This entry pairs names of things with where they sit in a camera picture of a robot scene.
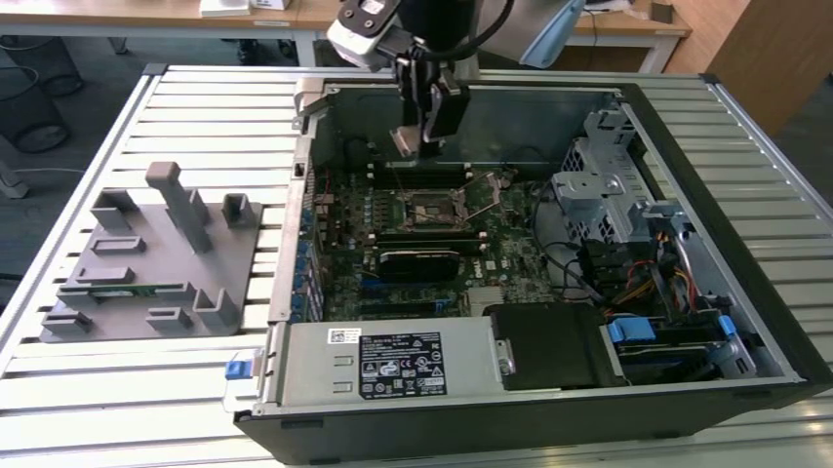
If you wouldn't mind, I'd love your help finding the coloured wire bundle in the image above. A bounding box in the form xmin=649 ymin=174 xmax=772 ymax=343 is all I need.
xmin=601 ymin=257 xmax=703 ymax=316

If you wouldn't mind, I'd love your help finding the CPU socket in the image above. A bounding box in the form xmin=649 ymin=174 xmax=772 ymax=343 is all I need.
xmin=397 ymin=187 xmax=476 ymax=234

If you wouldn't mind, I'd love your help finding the metal socket cover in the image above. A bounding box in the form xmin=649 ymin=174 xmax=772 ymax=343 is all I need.
xmin=455 ymin=170 xmax=513 ymax=223

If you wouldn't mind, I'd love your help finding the black expansion slot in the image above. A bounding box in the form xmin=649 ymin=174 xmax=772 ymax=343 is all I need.
xmin=356 ymin=300 xmax=451 ymax=316

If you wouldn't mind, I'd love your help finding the black wire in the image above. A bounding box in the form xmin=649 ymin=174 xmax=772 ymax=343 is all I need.
xmin=532 ymin=187 xmax=611 ymax=306

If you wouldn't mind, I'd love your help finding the wooden desk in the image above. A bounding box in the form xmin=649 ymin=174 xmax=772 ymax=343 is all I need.
xmin=296 ymin=0 xmax=693 ymax=74
xmin=0 ymin=0 xmax=301 ymax=55

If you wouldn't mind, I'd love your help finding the blue disk carrier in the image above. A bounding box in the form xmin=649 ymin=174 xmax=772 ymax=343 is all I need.
xmin=604 ymin=315 xmax=656 ymax=350

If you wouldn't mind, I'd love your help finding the black waste bin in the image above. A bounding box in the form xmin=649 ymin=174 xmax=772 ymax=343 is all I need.
xmin=0 ymin=34 xmax=86 ymax=98
xmin=0 ymin=62 xmax=74 ymax=155

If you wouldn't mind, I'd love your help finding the large white box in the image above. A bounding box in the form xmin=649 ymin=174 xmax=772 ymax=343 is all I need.
xmin=200 ymin=0 xmax=253 ymax=20

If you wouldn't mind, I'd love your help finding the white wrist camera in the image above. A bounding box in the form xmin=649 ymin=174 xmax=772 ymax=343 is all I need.
xmin=325 ymin=0 xmax=418 ymax=67

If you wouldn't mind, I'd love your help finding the black RAM slot bank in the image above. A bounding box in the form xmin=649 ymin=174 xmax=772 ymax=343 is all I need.
xmin=374 ymin=231 xmax=492 ymax=257
xmin=365 ymin=163 xmax=476 ymax=189

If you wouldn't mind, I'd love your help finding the silver drive cage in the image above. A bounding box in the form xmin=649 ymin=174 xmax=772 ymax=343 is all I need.
xmin=549 ymin=109 xmax=659 ymax=245

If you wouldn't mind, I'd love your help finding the silver power supply unit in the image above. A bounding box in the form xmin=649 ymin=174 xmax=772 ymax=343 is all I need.
xmin=257 ymin=316 xmax=507 ymax=409

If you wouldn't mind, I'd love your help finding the black plastic fan shroud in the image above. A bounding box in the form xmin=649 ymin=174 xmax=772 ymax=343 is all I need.
xmin=488 ymin=301 xmax=627 ymax=392

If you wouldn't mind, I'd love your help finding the black graphics card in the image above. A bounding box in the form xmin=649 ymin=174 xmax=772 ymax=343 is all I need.
xmin=376 ymin=248 xmax=463 ymax=285

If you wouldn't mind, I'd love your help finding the silver chipset heatsink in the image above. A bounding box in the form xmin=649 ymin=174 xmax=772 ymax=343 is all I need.
xmin=468 ymin=287 xmax=507 ymax=313

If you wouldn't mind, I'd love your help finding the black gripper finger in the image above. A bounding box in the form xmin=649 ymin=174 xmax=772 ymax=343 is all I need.
xmin=394 ymin=52 xmax=425 ymax=132
xmin=421 ymin=80 xmax=472 ymax=158

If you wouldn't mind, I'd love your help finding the black PC case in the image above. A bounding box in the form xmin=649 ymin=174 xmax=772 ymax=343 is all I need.
xmin=233 ymin=72 xmax=833 ymax=467

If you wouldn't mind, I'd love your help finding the silver CPU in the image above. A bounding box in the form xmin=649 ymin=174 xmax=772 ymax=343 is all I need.
xmin=389 ymin=125 xmax=424 ymax=158

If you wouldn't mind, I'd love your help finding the green motherboard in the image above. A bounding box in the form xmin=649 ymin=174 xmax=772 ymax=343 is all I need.
xmin=300 ymin=164 xmax=555 ymax=324

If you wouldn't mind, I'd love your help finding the wooden cabinet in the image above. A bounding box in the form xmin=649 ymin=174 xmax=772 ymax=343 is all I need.
xmin=663 ymin=0 xmax=833 ymax=140

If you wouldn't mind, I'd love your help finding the grey parts rack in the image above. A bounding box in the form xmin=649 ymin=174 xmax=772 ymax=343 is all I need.
xmin=38 ymin=161 xmax=266 ymax=345

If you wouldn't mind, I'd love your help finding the silver disk bay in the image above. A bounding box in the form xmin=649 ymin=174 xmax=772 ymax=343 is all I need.
xmin=601 ymin=311 xmax=763 ymax=389

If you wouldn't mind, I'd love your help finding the green RAM stick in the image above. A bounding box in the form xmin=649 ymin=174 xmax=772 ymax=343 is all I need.
xmin=87 ymin=285 xmax=162 ymax=298

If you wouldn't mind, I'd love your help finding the silver case bracket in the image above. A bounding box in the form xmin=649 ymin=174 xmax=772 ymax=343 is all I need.
xmin=292 ymin=76 xmax=328 ymax=136

